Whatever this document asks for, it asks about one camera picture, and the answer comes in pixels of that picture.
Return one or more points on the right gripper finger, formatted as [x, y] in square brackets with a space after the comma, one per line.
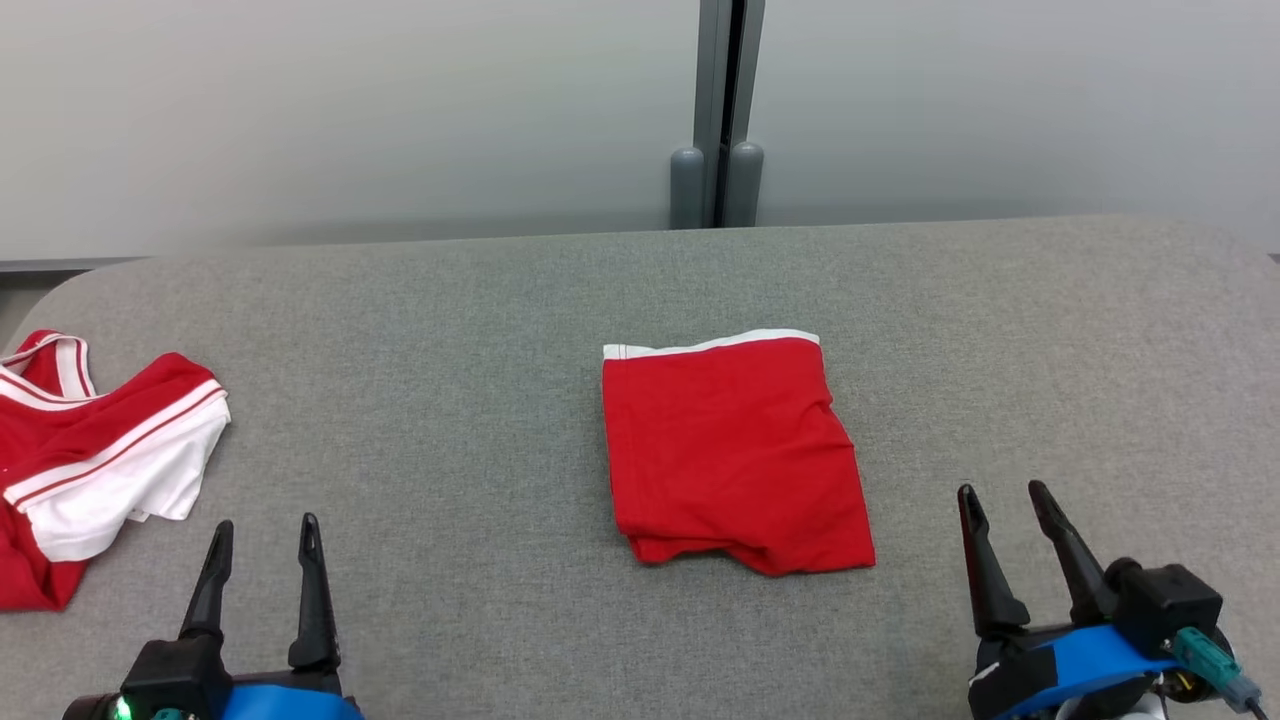
[990, 580]
[1078, 565]

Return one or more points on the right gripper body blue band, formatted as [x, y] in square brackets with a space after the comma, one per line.
[1090, 660]

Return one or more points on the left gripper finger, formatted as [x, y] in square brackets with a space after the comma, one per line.
[314, 600]
[210, 595]

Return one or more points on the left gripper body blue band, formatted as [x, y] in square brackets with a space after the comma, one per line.
[290, 700]

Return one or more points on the red basketball jersey number 23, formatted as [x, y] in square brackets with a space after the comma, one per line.
[60, 440]

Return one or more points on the red shorts white stripe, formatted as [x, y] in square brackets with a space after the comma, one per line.
[730, 450]

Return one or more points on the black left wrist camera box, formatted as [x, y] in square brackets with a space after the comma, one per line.
[175, 675]

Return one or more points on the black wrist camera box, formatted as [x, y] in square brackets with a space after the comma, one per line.
[1165, 605]
[175, 675]

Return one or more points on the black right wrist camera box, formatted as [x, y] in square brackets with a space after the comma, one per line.
[1165, 605]

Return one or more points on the dark grey wall skirting rail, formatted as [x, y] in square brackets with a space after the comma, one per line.
[60, 266]

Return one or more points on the grey cylindrical post foot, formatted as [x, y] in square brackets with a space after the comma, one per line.
[687, 190]
[745, 185]

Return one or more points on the grey metal partition post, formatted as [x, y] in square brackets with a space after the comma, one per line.
[710, 80]

